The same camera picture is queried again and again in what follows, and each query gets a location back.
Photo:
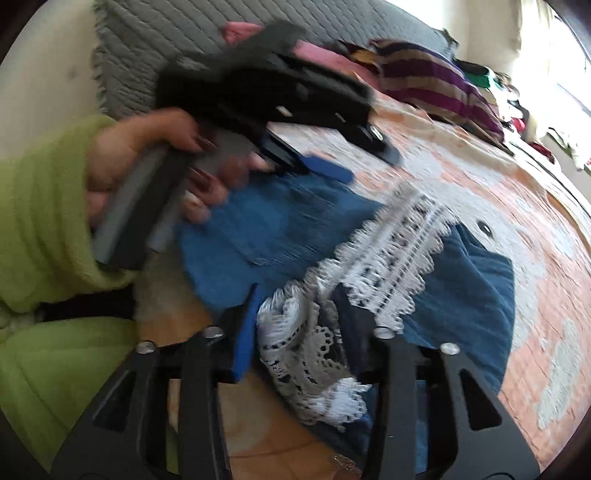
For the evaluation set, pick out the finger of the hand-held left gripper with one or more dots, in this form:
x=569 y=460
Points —
x=323 y=167
x=369 y=138

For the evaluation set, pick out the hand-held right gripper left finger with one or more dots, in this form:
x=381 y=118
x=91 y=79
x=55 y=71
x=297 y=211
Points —
x=247 y=332

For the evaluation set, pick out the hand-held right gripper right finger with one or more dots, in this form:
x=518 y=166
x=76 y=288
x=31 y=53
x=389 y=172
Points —
x=406 y=369

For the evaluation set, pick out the blue pants with lace trim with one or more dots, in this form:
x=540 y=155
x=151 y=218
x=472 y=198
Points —
x=258 y=230

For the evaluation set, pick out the person's left forearm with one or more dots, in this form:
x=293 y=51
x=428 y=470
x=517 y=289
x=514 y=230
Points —
x=41 y=217

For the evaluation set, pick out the person's right hand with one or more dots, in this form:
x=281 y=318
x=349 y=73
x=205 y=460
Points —
x=348 y=471

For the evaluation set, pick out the person's left hand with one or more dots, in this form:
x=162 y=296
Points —
x=138 y=134

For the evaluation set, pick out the pink pillow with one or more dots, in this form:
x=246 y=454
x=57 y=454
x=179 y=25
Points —
x=323 y=53

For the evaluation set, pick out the purple striped pillow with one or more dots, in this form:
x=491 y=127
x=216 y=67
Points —
x=429 y=81

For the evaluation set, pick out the grey quilted headboard cover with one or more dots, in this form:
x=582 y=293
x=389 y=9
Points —
x=194 y=27

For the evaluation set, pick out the pile of folded clothes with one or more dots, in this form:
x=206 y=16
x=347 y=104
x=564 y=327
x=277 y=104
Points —
x=498 y=87

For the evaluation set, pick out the peach quilted blanket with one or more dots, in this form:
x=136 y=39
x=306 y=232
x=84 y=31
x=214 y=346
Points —
x=531 y=295

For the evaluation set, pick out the lime green fleece garment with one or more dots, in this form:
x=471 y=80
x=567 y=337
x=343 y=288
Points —
x=51 y=369

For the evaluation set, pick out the pale curtain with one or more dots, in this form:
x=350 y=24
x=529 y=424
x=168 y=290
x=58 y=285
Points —
x=545 y=32

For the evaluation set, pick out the light clothes on windowsill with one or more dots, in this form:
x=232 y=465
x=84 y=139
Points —
x=577 y=138

